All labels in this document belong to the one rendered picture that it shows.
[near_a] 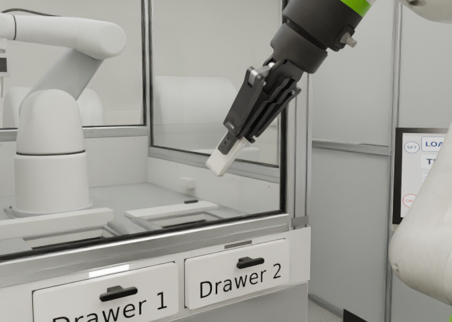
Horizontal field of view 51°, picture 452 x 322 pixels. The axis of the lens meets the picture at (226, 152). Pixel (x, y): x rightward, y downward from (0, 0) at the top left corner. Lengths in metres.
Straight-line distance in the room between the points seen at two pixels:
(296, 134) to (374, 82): 1.51
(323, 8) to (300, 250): 0.78
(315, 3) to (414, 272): 0.46
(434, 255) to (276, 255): 0.48
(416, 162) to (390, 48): 1.30
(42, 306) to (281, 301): 0.60
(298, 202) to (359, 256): 1.65
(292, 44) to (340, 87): 2.24
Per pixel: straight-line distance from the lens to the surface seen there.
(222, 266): 1.11
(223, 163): 0.70
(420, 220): 0.86
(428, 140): 1.44
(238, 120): 0.65
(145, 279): 1.02
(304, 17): 0.63
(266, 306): 1.25
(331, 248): 3.02
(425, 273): 0.83
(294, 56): 0.64
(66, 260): 0.96
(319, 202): 3.05
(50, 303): 0.96
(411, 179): 1.37
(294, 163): 1.22
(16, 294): 0.96
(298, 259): 1.28
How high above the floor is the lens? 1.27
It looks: 6 degrees down
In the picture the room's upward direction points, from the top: straight up
